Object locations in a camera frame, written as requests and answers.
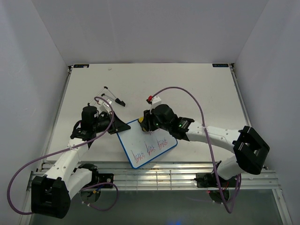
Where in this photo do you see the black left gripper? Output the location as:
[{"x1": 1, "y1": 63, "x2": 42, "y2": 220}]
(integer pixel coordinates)
[{"x1": 93, "y1": 111, "x2": 131, "y2": 135}]

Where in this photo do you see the yellow black whiteboard eraser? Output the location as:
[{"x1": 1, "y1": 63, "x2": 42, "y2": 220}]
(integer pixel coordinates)
[{"x1": 138, "y1": 117, "x2": 148, "y2": 132}]

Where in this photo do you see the blue framed whiteboard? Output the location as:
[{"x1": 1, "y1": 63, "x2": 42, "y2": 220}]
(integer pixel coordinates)
[{"x1": 117, "y1": 120, "x2": 178, "y2": 169}]

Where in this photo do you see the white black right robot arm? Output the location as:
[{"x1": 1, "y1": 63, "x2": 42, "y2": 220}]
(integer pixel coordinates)
[{"x1": 138, "y1": 104, "x2": 270, "y2": 188}]

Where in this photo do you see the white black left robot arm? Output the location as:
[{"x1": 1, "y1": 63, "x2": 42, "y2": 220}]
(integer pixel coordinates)
[{"x1": 31, "y1": 105, "x2": 131, "y2": 218}]

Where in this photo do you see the black right corner label sticker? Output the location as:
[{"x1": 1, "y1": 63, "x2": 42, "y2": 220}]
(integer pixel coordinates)
[{"x1": 212, "y1": 63, "x2": 229, "y2": 68}]

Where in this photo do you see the black corner label sticker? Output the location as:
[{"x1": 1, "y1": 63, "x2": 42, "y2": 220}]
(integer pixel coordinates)
[
  {"x1": 212, "y1": 63, "x2": 229, "y2": 68},
  {"x1": 73, "y1": 64, "x2": 90, "y2": 68}
]

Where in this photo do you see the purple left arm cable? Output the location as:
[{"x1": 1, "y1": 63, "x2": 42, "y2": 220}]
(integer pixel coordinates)
[{"x1": 7, "y1": 96, "x2": 119, "y2": 215}]

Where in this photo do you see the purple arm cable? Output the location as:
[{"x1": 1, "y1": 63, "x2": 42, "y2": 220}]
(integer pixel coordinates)
[
  {"x1": 7, "y1": 96, "x2": 119, "y2": 215},
  {"x1": 152, "y1": 86, "x2": 242, "y2": 214}
]

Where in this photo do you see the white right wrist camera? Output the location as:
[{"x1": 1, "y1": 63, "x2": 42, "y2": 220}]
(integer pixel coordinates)
[{"x1": 146, "y1": 96, "x2": 162, "y2": 111}]

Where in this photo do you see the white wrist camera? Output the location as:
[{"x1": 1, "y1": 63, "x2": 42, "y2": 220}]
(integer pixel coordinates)
[
  {"x1": 96, "y1": 98, "x2": 113, "y2": 114},
  {"x1": 146, "y1": 96, "x2": 162, "y2": 111}
]

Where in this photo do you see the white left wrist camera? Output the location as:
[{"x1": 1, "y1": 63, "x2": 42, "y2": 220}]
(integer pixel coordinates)
[{"x1": 96, "y1": 98, "x2": 113, "y2": 114}]

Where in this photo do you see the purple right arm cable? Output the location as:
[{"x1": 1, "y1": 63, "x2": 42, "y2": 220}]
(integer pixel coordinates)
[{"x1": 152, "y1": 86, "x2": 242, "y2": 214}]

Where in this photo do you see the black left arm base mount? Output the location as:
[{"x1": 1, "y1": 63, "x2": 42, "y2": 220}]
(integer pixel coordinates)
[{"x1": 83, "y1": 173, "x2": 114, "y2": 189}]

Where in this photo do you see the aluminium table edge rail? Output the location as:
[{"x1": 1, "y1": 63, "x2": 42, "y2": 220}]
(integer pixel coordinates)
[{"x1": 27, "y1": 162, "x2": 281, "y2": 191}]

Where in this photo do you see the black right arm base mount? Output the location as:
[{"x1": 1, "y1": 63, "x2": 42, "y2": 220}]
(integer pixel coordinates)
[{"x1": 194, "y1": 173, "x2": 238, "y2": 188}]

